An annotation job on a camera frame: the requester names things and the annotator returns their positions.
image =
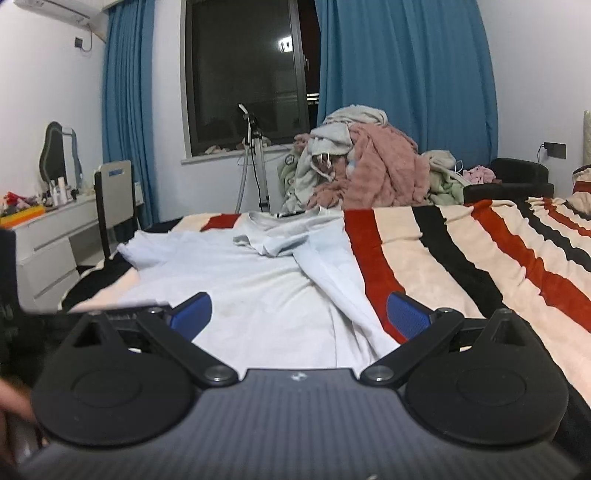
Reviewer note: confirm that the white air conditioner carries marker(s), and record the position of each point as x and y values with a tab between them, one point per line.
60	7

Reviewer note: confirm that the person's left hand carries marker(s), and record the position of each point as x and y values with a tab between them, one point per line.
14	400

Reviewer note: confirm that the black armchair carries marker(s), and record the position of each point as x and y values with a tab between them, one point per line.
512	177

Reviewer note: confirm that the dark window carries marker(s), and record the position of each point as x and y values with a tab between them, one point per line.
244	69

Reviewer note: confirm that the black wall socket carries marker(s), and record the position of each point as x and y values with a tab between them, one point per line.
554	150

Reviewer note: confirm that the silver tripod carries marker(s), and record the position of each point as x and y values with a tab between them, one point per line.
257	157

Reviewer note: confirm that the white t-shirt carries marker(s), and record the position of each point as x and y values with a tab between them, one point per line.
258	286

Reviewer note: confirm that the small black object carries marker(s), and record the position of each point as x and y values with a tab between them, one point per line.
291	213

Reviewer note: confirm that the small pink garment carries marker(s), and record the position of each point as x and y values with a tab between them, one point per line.
480	175

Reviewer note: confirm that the beige garment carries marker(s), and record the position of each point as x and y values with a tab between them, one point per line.
441	173

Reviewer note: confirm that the striped fleece blanket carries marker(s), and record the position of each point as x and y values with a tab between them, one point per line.
461	258

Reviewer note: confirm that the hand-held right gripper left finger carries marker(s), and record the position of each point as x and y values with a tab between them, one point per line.
191	312

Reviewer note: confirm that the grey hoodie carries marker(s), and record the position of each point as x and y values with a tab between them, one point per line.
330	134

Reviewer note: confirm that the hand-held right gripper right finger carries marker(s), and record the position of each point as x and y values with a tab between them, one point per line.
406	318

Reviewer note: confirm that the yellow box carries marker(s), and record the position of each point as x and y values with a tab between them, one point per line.
21	216

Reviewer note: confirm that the white dresser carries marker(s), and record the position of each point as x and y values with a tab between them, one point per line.
46	249

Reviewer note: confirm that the black chair with white back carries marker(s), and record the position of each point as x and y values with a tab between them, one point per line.
117	189

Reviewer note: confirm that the white bottles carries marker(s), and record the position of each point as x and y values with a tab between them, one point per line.
60	191

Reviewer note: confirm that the blue curtain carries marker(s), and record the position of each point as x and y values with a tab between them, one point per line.
127	120
406	60

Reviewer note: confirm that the light green garment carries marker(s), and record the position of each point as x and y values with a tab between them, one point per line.
292	177

